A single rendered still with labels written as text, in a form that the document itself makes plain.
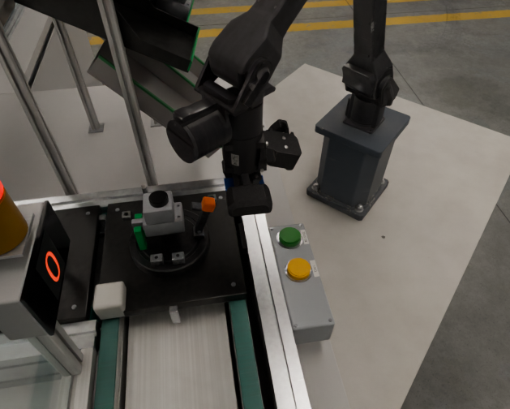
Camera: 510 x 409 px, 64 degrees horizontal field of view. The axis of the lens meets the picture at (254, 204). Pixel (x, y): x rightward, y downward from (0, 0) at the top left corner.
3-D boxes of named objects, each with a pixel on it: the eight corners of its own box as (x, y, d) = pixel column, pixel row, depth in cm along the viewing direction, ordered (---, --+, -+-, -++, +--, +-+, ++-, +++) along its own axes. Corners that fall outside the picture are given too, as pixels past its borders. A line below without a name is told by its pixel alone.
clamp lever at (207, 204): (203, 226, 72) (215, 196, 67) (204, 234, 71) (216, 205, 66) (183, 224, 71) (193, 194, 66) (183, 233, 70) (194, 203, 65)
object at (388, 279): (520, 149, 112) (525, 141, 110) (379, 450, 63) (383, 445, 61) (303, 71, 140) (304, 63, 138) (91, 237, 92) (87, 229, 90)
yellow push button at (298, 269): (306, 262, 73) (307, 256, 71) (312, 281, 70) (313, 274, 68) (284, 264, 72) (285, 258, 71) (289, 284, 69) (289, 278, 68)
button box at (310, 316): (301, 241, 82) (303, 221, 78) (330, 340, 68) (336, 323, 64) (267, 245, 81) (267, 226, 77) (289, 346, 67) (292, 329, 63)
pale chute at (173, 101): (213, 121, 95) (226, 109, 92) (208, 158, 86) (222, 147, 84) (105, 37, 80) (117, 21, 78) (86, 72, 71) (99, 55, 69)
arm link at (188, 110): (230, 33, 51) (149, 66, 45) (276, 57, 47) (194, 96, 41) (233, 110, 59) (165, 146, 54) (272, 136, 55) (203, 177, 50)
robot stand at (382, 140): (387, 185, 99) (412, 116, 84) (361, 221, 91) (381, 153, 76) (335, 161, 105) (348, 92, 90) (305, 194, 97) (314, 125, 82)
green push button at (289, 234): (297, 231, 77) (297, 225, 76) (302, 248, 75) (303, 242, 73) (276, 234, 77) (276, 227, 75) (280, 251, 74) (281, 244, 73)
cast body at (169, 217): (183, 213, 71) (177, 184, 66) (185, 232, 68) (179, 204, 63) (134, 219, 70) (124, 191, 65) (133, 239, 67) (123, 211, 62)
